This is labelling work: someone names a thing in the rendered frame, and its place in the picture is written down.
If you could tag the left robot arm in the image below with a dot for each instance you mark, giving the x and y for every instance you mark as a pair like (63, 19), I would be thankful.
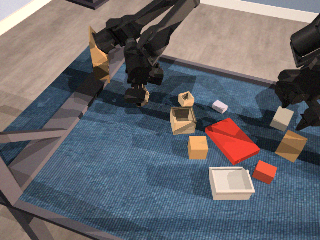
(141, 58)

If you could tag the pale pink rectangular block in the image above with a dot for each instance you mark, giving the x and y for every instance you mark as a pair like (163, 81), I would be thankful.
(219, 106)

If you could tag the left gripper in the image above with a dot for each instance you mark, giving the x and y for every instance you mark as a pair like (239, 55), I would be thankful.
(136, 94)

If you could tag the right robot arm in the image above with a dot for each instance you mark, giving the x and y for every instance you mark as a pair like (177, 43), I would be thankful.
(305, 43)

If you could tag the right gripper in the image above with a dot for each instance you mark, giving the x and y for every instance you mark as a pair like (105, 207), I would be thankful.
(311, 116)

